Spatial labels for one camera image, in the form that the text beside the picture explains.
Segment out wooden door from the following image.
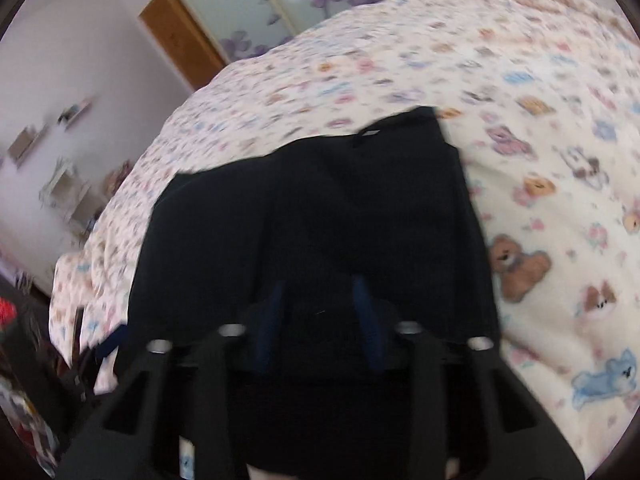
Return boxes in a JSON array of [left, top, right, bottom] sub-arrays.
[[139, 0, 226, 92]]

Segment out white shelf unit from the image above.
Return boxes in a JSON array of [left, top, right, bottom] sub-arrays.
[[40, 159, 108, 241]]

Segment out wardrobe with frosted floral doors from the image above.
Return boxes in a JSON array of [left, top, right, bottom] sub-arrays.
[[145, 0, 471, 63]]

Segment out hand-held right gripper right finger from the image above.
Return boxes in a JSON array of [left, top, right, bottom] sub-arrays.
[[350, 275, 586, 480]]

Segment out brown plush toy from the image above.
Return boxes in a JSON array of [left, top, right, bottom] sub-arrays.
[[102, 160, 134, 197]]

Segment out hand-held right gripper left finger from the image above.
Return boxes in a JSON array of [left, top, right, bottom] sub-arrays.
[[60, 280, 288, 480]]

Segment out small wall shelf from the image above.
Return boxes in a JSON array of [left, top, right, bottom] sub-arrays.
[[57, 97, 97, 127], [7, 125, 49, 167]]

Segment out printed fleece blanket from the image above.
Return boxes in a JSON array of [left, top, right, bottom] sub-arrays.
[[49, 0, 640, 476]]

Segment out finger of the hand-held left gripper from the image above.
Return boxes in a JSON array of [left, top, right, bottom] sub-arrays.
[[92, 326, 130, 363]]

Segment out black pants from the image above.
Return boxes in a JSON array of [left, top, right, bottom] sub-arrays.
[[114, 106, 503, 480]]

